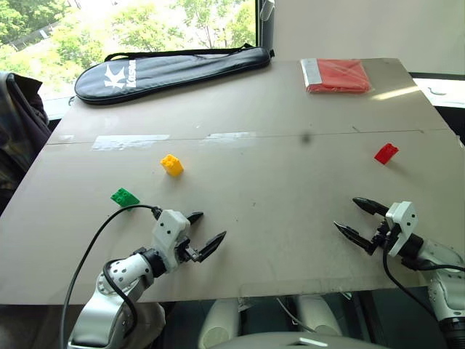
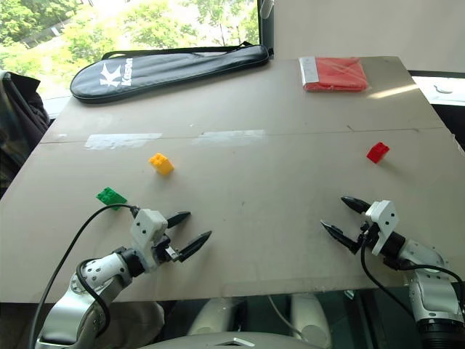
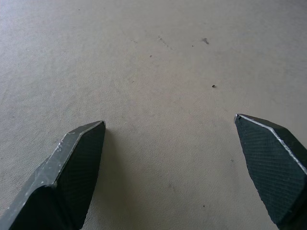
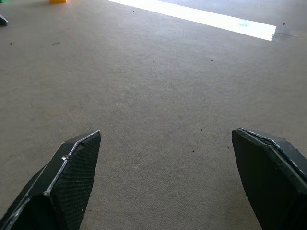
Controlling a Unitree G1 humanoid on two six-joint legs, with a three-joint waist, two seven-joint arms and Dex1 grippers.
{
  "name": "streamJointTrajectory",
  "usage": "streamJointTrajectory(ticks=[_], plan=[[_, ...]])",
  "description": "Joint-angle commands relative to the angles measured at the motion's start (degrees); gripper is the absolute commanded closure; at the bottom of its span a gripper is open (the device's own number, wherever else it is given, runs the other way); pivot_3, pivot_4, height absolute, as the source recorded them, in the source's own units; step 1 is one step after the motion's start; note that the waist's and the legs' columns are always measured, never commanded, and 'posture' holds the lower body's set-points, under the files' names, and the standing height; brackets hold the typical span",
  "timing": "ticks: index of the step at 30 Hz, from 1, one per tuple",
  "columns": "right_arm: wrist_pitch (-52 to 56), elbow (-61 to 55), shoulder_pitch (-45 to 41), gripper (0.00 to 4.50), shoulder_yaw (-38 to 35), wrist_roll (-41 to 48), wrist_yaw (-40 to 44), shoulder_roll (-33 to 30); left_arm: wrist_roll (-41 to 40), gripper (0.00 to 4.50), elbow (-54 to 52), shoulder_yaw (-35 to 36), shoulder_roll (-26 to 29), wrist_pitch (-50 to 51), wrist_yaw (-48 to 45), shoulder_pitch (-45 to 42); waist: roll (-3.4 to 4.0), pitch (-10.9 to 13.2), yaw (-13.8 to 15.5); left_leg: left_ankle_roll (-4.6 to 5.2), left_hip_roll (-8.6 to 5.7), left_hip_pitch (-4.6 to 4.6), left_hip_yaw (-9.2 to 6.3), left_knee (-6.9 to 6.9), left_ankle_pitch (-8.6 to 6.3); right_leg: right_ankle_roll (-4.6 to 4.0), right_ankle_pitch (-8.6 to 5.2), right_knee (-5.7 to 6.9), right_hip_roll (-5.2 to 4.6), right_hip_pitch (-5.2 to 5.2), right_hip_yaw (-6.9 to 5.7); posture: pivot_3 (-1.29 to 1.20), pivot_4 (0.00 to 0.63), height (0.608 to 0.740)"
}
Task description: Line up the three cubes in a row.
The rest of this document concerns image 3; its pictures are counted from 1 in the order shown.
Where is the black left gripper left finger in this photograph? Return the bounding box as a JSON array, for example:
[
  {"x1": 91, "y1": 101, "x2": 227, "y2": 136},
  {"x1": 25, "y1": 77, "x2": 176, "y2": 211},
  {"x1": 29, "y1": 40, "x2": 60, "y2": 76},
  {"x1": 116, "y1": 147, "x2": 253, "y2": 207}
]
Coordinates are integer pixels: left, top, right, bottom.
[{"x1": 0, "y1": 120, "x2": 106, "y2": 230}]

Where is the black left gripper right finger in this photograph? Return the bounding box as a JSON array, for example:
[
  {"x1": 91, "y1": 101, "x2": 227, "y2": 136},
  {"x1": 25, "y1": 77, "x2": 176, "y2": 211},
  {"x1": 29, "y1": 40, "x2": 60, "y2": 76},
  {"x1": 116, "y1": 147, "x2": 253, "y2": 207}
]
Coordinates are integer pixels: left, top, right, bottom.
[{"x1": 234, "y1": 114, "x2": 307, "y2": 230}]

